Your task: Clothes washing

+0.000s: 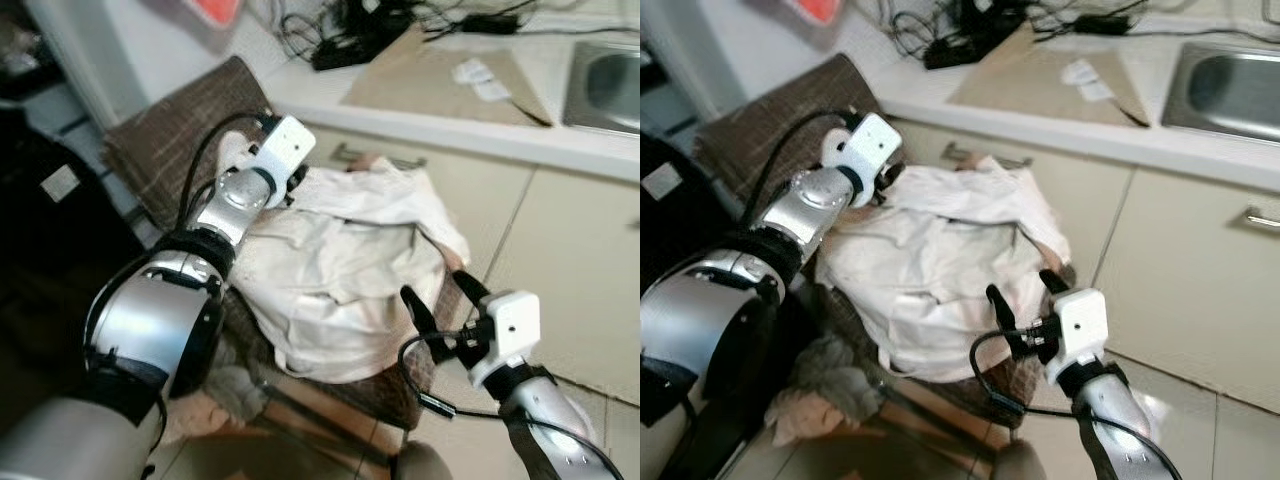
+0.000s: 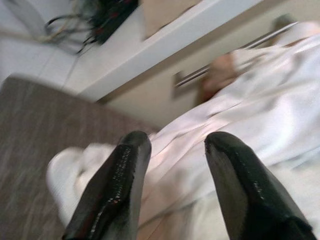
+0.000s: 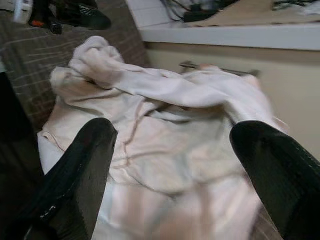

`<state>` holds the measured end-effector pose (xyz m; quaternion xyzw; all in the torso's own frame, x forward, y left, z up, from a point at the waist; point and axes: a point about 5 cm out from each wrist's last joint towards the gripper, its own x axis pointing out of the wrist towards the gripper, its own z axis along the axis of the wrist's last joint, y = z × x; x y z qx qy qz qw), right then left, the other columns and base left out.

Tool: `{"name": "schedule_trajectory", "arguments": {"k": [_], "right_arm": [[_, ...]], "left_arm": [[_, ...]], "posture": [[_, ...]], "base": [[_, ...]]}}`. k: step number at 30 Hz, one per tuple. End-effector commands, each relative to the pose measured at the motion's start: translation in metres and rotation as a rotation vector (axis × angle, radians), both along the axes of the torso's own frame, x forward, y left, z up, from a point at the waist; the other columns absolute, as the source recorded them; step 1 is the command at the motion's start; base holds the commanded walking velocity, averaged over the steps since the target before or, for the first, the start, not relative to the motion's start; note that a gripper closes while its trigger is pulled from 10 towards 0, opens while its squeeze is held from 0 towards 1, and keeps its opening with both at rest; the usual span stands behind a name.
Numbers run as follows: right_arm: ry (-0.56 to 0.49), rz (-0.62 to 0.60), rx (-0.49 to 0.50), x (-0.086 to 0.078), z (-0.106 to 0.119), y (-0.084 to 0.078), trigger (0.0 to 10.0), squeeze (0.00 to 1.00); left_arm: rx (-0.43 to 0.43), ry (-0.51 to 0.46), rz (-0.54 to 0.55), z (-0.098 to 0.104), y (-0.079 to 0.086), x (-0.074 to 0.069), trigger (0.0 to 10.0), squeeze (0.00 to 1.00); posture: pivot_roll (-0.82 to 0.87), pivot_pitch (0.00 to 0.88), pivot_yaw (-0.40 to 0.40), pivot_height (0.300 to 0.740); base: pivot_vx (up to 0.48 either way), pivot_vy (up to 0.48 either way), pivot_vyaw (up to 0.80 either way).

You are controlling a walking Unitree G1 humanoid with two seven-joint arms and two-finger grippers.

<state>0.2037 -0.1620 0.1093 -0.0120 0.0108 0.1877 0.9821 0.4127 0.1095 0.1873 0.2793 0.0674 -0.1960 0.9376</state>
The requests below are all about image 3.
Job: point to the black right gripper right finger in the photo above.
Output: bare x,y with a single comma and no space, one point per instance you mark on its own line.
282,170

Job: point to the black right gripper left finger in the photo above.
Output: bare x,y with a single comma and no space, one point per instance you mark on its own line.
75,175

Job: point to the black furniture panel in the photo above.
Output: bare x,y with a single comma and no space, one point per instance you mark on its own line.
15,150

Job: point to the pale pink hooded sweatshirt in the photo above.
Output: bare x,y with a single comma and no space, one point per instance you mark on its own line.
160,140

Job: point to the cream cabinet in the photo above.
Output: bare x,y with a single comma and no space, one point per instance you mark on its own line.
250,75

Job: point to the brown cardboard sheet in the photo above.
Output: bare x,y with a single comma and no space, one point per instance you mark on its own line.
252,16

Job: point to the black robot foot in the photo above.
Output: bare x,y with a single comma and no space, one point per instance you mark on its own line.
75,15

